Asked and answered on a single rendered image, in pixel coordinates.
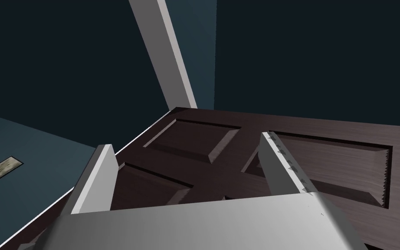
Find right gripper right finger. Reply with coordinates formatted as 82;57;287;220
257;132;319;197

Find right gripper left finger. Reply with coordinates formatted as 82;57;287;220
60;144;119;216

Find dark brown panelled door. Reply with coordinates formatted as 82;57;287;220
0;106;400;250

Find framed grey picture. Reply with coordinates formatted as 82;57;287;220
0;156;25;184

